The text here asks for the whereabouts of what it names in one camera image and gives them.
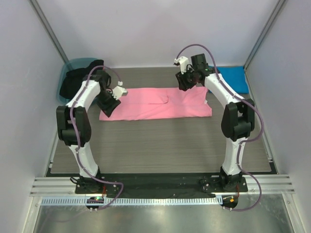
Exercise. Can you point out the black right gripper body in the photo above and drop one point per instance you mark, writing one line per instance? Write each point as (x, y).
(183, 81)

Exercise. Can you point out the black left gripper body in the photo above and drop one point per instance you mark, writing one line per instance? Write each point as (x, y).
(106, 101)

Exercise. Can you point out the pink t shirt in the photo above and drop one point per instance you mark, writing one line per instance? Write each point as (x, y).
(160, 103)

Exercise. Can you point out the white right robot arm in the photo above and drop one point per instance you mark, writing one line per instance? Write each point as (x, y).
(238, 119)

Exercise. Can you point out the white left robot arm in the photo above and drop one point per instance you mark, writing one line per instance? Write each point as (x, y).
(74, 128)

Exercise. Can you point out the black t shirt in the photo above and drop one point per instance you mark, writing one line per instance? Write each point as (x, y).
(73, 73)

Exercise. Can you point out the folded blue t shirt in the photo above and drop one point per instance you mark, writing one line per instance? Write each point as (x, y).
(235, 77)

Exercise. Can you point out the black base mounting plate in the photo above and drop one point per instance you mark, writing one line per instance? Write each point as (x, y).
(160, 184)

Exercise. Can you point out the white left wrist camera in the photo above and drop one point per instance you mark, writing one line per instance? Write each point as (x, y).
(119, 91)

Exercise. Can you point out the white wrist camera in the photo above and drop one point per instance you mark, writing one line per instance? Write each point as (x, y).
(119, 91)
(181, 62)

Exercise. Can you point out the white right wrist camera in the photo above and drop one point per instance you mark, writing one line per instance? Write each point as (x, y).
(181, 62)

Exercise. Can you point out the left aluminium corner post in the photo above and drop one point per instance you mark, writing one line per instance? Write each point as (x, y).
(47, 27)

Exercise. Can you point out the aluminium corner post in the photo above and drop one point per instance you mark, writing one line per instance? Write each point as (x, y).
(280, 4)
(47, 27)

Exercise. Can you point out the white slotted cable duct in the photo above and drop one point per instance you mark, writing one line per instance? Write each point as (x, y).
(99, 201)

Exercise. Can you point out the right aluminium corner post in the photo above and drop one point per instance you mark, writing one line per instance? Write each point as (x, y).
(280, 4)

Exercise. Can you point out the aluminium front rail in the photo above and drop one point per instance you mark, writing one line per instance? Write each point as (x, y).
(263, 183)

